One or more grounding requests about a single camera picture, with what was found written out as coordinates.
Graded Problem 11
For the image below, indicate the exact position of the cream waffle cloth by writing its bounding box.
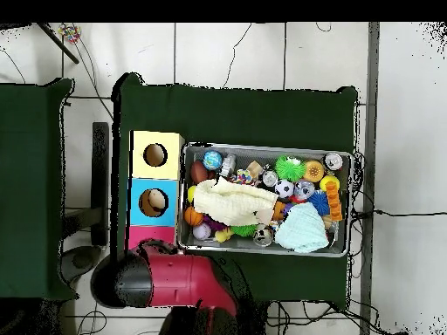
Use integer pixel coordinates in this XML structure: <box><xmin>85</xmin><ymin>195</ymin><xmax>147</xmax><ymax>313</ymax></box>
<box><xmin>192</xmin><ymin>176</ymin><xmax>279</xmax><ymax>227</ymax></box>

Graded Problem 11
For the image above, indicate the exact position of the light blue waffle cloth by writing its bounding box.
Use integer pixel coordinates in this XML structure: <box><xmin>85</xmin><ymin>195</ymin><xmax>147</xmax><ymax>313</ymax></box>
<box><xmin>273</xmin><ymin>202</ymin><xmax>330</xmax><ymax>254</ymax></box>

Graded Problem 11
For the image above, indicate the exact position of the wooden box with three holes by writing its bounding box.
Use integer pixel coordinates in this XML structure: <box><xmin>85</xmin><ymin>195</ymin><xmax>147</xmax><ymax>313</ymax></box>
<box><xmin>123</xmin><ymin>130</ymin><xmax>185</xmax><ymax>252</ymax></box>

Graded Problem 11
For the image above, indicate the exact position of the blue globe ball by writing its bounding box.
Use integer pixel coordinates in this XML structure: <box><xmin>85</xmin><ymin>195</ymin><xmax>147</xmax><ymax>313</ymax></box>
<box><xmin>203</xmin><ymin>150</ymin><xmax>224</xmax><ymax>171</ymax></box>

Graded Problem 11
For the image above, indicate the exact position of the brown toy football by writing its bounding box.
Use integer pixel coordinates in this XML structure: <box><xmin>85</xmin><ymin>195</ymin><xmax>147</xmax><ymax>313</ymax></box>
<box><xmin>189</xmin><ymin>161</ymin><xmax>210</xmax><ymax>185</ymax></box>

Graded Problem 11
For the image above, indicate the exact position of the orange toy basketball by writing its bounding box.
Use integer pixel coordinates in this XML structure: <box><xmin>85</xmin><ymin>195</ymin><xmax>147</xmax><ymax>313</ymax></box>
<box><xmin>183</xmin><ymin>206</ymin><xmax>204</xmax><ymax>227</ymax></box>

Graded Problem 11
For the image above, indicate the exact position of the black and white soccer ball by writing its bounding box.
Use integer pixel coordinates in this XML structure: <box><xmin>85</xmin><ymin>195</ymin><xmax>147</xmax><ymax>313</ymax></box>
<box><xmin>274</xmin><ymin>178</ymin><xmax>295</xmax><ymax>199</ymax></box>

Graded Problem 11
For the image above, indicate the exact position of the green spiky toy with eyes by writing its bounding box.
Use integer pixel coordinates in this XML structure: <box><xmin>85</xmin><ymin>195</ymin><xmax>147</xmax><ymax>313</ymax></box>
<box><xmin>274</xmin><ymin>155</ymin><xmax>307</xmax><ymax>182</ymax></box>

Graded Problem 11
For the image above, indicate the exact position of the dark green table cloth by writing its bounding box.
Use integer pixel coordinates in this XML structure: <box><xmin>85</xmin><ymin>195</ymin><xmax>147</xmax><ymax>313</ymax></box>
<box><xmin>110</xmin><ymin>72</ymin><xmax>359</xmax><ymax>310</ymax></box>

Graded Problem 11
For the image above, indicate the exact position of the toy burger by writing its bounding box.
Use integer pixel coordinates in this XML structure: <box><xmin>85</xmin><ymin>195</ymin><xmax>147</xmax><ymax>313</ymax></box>
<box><xmin>302</xmin><ymin>160</ymin><xmax>326</xmax><ymax>184</ymax></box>

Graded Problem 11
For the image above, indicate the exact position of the blue spiky ball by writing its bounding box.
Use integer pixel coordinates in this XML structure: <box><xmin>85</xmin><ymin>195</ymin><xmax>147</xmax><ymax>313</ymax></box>
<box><xmin>306</xmin><ymin>190</ymin><xmax>330</xmax><ymax>216</ymax></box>

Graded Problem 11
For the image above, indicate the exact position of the silver drink can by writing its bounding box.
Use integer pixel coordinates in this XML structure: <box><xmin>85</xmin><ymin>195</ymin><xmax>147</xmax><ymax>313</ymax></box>
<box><xmin>322</xmin><ymin>152</ymin><xmax>344</xmax><ymax>172</ymax></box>

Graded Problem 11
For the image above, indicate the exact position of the dark green side table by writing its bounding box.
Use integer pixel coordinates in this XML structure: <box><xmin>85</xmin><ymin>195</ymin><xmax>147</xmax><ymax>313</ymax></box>
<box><xmin>0</xmin><ymin>78</ymin><xmax>79</xmax><ymax>302</ymax></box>

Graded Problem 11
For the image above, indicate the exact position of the small colourful toy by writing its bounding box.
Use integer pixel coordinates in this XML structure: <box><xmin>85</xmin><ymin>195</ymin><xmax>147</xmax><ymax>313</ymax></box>
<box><xmin>58</xmin><ymin>24</ymin><xmax>82</xmax><ymax>44</ymax></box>

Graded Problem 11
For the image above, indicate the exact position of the black pole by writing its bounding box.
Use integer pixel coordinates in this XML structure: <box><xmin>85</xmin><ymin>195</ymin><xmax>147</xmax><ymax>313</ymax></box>
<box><xmin>36</xmin><ymin>23</ymin><xmax>80</xmax><ymax>65</ymax></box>

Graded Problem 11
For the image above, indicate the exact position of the wire mesh bin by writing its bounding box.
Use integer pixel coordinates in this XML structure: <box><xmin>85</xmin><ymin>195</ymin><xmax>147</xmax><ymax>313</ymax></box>
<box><xmin>177</xmin><ymin>142</ymin><xmax>354</xmax><ymax>258</ymax></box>

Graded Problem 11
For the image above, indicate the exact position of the black cable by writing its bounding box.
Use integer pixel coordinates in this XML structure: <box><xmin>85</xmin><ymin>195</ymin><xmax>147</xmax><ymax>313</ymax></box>
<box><xmin>350</xmin><ymin>208</ymin><xmax>447</xmax><ymax>219</ymax></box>

